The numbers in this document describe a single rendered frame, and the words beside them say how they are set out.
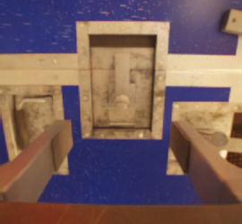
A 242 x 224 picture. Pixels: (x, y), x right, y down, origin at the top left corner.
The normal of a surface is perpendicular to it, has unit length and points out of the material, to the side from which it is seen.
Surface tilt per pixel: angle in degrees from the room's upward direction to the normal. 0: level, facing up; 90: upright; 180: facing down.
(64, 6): 90
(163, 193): 90
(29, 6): 90
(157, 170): 90
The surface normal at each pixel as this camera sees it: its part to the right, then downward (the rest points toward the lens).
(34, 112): -0.01, 0.25
